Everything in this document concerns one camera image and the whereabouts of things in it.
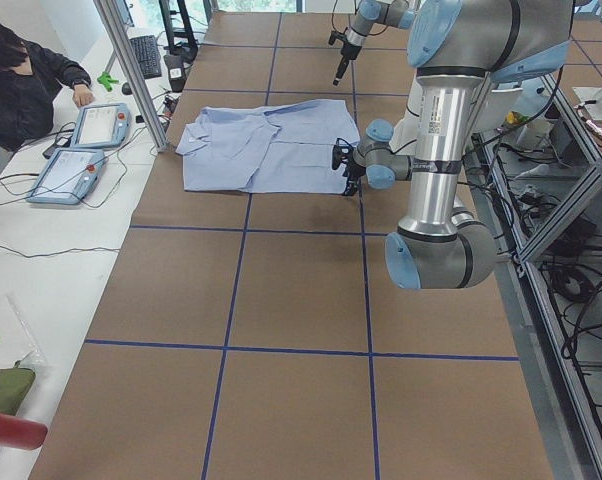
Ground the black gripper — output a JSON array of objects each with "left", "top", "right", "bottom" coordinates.
[
  {"left": 342, "top": 161, "right": 365, "bottom": 197},
  {"left": 332, "top": 40, "right": 361, "bottom": 86}
]

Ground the light blue striped shirt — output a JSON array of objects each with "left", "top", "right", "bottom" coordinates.
[{"left": 176, "top": 99, "right": 360, "bottom": 194}]

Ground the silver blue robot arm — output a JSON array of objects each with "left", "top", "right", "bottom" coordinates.
[
  {"left": 331, "top": 1, "right": 574, "bottom": 290},
  {"left": 328, "top": 0, "right": 417, "bottom": 86}
]

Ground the black box with white label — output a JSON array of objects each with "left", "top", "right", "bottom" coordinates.
[{"left": 164, "top": 54, "right": 187, "bottom": 93}]

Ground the black keyboard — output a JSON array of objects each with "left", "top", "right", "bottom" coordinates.
[{"left": 129, "top": 35, "right": 162, "bottom": 79}]

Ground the green plastic toy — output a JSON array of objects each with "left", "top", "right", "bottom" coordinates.
[{"left": 97, "top": 71, "right": 119, "bottom": 92}]

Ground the upper blue teach pendant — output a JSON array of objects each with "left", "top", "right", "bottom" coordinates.
[{"left": 70, "top": 103, "right": 130, "bottom": 149}]

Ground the blue teach pendant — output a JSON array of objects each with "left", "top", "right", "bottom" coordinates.
[
  {"left": 70, "top": 103, "right": 130, "bottom": 149},
  {"left": 26, "top": 147, "right": 106, "bottom": 205}
]

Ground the lower blue teach pendant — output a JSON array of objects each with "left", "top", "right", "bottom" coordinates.
[{"left": 26, "top": 147, "right": 106, "bottom": 205}]

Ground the person in black jacket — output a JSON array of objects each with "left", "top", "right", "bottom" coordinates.
[{"left": 0, "top": 23, "right": 94, "bottom": 152}]

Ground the clear bag with green print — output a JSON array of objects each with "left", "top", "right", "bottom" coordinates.
[{"left": 0, "top": 294, "right": 54, "bottom": 401}]

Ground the olive green cloth pouch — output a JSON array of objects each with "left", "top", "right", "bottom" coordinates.
[{"left": 0, "top": 366, "right": 36, "bottom": 416}]

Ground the red cylinder bottle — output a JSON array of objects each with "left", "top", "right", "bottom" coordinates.
[{"left": 0, "top": 413, "right": 48, "bottom": 451}]

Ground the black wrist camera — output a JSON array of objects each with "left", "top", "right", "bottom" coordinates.
[
  {"left": 328, "top": 30, "right": 347, "bottom": 46},
  {"left": 331, "top": 137, "right": 354, "bottom": 171}
]

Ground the black cable on white table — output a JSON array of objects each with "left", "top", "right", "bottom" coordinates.
[{"left": 0, "top": 124, "right": 147, "bottom": 259}]

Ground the aluminium frame post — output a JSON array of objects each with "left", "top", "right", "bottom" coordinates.
[{"left": 93, "top": 0, "right": 168, "bottom": 153}]

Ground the aluminium side frame rail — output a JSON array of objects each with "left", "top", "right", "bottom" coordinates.
[{"left": 470, "top": 29, "right": 602, "bottom": 480}]

